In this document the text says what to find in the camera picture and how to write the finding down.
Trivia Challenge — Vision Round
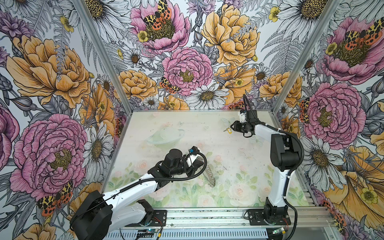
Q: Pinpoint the silver metal keyring plate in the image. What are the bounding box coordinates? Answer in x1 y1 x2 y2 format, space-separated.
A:
203 165 216 188

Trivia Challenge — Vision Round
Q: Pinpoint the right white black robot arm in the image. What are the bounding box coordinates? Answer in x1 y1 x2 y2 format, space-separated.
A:
231 110 304 225

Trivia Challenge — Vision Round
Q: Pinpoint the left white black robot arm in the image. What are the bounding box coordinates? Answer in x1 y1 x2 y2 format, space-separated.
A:
70 147 208 240

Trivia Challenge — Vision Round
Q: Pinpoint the right black corrugated cable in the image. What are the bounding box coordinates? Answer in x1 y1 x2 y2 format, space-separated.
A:
242 94 305 240

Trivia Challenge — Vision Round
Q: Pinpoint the black corrugated cable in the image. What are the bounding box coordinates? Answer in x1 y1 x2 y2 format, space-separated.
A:
242 94 305 240
70 151 208 229

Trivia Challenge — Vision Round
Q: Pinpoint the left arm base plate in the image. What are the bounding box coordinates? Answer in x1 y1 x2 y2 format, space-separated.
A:
133 210 168 227

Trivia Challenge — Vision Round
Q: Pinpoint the white perforated cable duct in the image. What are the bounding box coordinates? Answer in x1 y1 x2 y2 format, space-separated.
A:
104 228 269 240

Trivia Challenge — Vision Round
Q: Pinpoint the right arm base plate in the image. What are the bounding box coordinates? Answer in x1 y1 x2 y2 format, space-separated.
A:
244 209 291 226

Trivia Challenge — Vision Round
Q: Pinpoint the left black corrugated cable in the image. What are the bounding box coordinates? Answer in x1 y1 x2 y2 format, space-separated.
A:
70 151 208 229

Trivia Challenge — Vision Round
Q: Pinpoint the aluminium front rail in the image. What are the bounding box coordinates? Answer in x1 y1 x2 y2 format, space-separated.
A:
104 206 334 232

